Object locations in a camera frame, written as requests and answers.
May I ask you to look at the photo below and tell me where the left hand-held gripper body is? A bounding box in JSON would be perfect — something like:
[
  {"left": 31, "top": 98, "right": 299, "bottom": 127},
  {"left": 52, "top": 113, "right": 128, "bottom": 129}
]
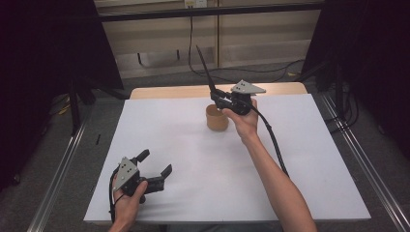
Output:
[{"left": 112, "top": 156, "right": 166, "bottom": 198}]

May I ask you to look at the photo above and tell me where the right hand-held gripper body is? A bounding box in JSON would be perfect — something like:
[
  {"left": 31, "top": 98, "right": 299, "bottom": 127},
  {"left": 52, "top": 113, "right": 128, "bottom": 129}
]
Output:
[{"left": 225, "top": 79, "right": 268, "bottom": 117}]

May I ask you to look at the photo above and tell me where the brown bear pen holder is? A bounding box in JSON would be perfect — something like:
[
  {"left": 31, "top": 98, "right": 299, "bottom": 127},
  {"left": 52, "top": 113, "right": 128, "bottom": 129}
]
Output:
[{"left": 205, "top": 103, "right": 230, "bottom": 132}]

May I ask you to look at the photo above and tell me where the black pen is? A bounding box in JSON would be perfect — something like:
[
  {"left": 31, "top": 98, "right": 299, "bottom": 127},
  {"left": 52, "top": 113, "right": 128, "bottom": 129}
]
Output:
[{"left": 195, "top": 44, "right": 219, "bottom": 95}]

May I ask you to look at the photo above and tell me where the person's right hand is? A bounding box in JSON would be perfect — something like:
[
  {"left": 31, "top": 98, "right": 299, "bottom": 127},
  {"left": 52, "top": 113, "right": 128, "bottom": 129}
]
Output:
[{"left": 221, "top": 98, "right": 261, "bottom": 143}]

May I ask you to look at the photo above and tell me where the person's left hand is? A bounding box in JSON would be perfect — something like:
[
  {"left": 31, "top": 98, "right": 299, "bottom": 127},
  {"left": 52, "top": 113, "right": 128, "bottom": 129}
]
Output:
[{"left": 112, "top": 180, "right": 150, "bottom": 227}]

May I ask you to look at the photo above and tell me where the wooden table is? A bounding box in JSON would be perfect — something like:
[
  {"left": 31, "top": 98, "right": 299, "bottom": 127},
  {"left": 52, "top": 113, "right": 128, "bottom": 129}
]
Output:
[{"left": 129, "top": 81, "right": 308, "bottom": 101}]

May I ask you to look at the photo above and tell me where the white table mat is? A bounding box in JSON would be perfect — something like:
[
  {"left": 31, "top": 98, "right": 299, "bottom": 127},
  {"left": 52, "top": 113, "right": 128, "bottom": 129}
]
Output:
[{"left": 83, "top": 93, "right": 372, "bottom": 224}]

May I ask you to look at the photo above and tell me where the beige cabinet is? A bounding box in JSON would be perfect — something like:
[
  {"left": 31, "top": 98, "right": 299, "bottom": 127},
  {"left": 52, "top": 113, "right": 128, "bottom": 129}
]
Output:
[{"left": 95, "top": 0, "right": 323, "bottom": 79}]

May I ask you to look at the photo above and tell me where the long counter top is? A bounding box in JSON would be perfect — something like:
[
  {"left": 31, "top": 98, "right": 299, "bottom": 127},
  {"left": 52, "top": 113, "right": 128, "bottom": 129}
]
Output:
[{"left": 96, "top": 2, "right": 324, "bottom": 23}]

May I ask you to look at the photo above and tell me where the black curtain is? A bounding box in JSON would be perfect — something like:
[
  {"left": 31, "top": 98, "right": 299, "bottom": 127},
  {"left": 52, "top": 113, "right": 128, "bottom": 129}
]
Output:
[
  {"left": 0, "top": 0, "right": 126, "bottom": 191},
  {"left": 302, "top": 0, "right": 410, "bottom": 160}
]

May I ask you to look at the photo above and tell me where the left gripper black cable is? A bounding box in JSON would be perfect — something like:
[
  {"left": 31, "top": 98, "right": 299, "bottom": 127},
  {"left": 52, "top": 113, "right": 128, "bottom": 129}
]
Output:
[{"left": 107, "top": 169, "right": 125, "bottom": 224}]

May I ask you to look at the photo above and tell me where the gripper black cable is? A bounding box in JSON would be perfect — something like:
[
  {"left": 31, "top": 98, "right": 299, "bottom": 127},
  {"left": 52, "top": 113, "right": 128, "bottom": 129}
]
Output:
[
  {"left": 249, "top": 104, "right": 290, "bottom": 178},
  {"left": 107, "top": 169, "right": 125, "bottom": 224}
]

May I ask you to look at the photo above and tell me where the black floor cable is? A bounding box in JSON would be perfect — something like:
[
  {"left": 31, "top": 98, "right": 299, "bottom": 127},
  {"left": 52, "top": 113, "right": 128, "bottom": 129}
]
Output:
[{"left": 206, "top": 58, "right": 308, "bottom": 84}]

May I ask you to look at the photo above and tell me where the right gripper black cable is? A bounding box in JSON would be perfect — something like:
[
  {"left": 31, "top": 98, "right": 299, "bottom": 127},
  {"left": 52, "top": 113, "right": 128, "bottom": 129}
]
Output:
[{"left": 249, "top": 104, "right": 290, "bottom": 178}]

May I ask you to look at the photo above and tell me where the black socket cable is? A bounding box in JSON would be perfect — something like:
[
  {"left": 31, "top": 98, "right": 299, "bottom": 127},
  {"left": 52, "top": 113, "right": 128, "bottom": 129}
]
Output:
[{"left": 187, "top": 7, "right": 214, "bottom": 78}]

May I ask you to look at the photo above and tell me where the metal floor rail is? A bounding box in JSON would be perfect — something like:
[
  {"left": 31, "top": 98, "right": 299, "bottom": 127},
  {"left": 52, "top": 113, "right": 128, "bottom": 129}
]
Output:
[
  {"left": 26, "top": 112, "right": 89, "bottom": 232},
  {"left": 318, "top": 92, "right": 410, "bottom": 232}
]

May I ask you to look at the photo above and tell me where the white wall socket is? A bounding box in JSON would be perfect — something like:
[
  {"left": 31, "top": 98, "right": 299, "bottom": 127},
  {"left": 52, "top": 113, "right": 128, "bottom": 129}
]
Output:
[{"left": 184, "top": 0, "right": 208, "bottom": 10}]

